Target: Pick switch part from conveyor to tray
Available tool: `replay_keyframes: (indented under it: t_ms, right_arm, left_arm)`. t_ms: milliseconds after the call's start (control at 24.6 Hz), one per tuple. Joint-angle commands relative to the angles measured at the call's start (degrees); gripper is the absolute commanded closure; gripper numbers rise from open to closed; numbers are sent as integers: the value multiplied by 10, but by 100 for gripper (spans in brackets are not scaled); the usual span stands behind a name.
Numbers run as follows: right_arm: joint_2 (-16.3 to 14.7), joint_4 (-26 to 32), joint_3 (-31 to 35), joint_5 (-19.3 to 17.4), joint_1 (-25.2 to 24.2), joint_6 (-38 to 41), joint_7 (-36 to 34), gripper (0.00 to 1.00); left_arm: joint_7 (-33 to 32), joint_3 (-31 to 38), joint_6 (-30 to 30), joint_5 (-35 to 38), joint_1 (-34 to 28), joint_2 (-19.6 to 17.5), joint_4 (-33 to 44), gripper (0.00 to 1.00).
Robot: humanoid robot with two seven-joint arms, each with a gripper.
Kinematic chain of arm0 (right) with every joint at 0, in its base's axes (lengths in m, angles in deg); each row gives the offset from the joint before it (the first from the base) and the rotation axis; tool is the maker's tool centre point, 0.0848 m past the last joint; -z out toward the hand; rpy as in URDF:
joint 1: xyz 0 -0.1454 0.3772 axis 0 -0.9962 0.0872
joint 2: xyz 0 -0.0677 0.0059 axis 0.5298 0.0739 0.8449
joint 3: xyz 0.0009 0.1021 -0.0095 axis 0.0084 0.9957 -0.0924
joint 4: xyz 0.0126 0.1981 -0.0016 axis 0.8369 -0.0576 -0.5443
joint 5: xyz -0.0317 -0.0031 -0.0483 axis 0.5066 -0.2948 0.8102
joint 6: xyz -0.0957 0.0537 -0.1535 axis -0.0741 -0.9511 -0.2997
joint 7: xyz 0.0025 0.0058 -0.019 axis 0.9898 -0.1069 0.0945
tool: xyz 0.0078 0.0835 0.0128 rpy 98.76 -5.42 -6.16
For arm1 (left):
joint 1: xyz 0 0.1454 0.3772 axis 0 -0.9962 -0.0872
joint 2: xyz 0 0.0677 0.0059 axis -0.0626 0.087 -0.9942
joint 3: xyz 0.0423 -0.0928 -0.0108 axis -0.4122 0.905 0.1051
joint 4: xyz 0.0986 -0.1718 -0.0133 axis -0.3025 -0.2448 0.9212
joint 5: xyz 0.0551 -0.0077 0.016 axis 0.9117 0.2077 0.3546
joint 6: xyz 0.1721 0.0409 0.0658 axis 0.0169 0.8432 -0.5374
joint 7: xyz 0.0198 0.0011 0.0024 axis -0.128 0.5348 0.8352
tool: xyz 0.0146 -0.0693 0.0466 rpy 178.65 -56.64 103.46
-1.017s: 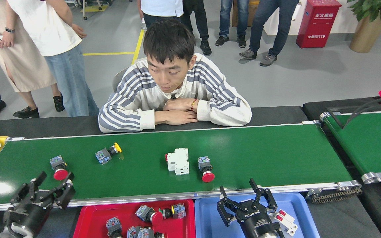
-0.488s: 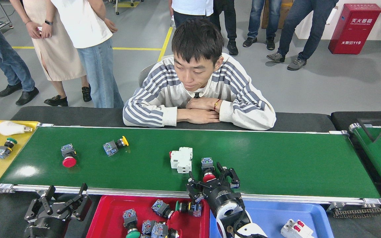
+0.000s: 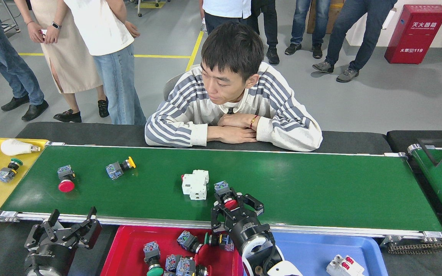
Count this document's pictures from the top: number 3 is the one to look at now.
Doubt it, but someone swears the standing person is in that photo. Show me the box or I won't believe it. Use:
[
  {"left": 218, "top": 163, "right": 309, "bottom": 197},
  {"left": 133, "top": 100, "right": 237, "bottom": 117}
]
[
  {"left": 0, "top": 0, "right": 49, "bottom": 122},
  {"left": 63, "top": 0, "right": 147, "bottom": 126},
  {"left": 250, "top": 0, "right": 281, "bottom": 66},
  {"left": 14, "top": 0, "right": 110, "bottom": 123},
  {"left": 312, "top": 0, "right": 398, "bottom": 83},
  {"left": 284, "top": 0, "right": 333, "bottom": 59},
  {"left": 200, "top": 0, "right": 252, "bottom": 35}
]

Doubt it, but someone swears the yellow push button switch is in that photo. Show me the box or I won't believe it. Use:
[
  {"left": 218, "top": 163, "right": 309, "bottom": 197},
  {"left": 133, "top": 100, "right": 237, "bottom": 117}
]
[{"left": 105, "top": 156, "right": 137, "bottom": 181}]

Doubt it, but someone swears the red fire extinguisher box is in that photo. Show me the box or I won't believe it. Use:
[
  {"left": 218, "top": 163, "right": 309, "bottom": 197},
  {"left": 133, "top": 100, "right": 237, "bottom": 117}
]
[{"left": 384, "top": 5, "right": 442, "bottom": 64}]

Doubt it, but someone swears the person's right hand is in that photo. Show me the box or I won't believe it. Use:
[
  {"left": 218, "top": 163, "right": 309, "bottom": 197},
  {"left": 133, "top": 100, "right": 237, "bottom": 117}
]
[{"left": 227, "top": 128, "right": 257, "bottom": 144}]

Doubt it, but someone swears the seated person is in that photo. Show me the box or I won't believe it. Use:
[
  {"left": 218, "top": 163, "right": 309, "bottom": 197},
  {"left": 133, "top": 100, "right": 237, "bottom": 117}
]
[{"left": 144, "top": 22, "right": 323, "bottom": 152}]

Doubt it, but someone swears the conveyor drive chain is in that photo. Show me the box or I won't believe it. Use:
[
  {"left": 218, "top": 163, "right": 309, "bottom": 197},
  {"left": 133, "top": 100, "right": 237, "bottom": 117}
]
[{"left": 386, "top": 240, "right": 442, "bottom": 254}]

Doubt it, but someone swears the person's left hand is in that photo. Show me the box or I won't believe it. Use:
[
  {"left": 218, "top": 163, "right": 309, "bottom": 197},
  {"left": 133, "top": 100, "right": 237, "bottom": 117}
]
[{"left": 218, "top": 114, "right": 255, "bottom": 128}]

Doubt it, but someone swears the red plastic tray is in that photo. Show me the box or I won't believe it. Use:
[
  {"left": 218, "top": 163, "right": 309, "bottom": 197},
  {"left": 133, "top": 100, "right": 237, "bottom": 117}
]
[{"left": 100, "top": 225, "right": 244, "bottom": 276}]

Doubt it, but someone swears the long green conveyor belt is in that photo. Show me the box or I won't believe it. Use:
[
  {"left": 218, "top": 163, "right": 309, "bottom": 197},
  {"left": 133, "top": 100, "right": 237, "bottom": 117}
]
[{"left": 0, "top": 141, "right": 442, "bottom": 246}]

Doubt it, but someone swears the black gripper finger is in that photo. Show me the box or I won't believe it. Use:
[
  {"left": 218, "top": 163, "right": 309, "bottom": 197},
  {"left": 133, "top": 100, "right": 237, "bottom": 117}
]
[
  {"left": 62, "top": 206, "right": 102, "bottom": 250},
  {"left": 24, "top": 209, "right": 62, "bottom": 250},
  {"left": 210, "top": 199, "right": 229, "bottom": 233},
  {"left": 238, "top": 194, "right": 264, "bottom": 227}
]

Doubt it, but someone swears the blue plastic tray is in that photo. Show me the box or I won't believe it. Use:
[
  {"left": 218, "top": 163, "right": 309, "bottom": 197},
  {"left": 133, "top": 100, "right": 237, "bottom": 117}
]
[{"left": 271, "top": 231, "right": 389, "bottom": 276}]

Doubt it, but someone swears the white light bulb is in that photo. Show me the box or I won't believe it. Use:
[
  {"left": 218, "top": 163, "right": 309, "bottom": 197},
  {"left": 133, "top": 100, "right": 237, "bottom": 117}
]
[{"left": 0, "top": 139, "right": 41, "bottom": 156}]

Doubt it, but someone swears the white rolled paper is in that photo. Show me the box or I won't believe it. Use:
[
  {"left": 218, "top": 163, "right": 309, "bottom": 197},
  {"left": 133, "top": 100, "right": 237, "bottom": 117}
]
[{"left": 381, "top": 8, "right": 397, "bottom": 30}]

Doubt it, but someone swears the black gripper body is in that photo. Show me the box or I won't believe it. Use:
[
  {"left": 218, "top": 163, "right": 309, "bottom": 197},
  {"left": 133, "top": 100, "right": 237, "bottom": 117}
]
[
  {"left": 25, "top": 240, "right": 76, "bottom": 276},
  {"left": 223, "top": 215, "right": 273, "bottom": 253}
]

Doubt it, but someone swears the grey chair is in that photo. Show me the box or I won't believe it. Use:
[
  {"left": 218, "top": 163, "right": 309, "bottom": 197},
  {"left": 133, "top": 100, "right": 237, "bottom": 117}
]
[{"left": 163, "top": 64, "right": 200, "bottom": 101}]

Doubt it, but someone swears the white circuit breaker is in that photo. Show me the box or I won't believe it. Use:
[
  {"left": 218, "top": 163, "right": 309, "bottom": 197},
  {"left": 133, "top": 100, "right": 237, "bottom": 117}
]
[
  {"left": 327, "top": 255, "right": 365, "bottom": 276},
  {"left": 181, "top": 169, "right": 210, "bottom": 201}
]

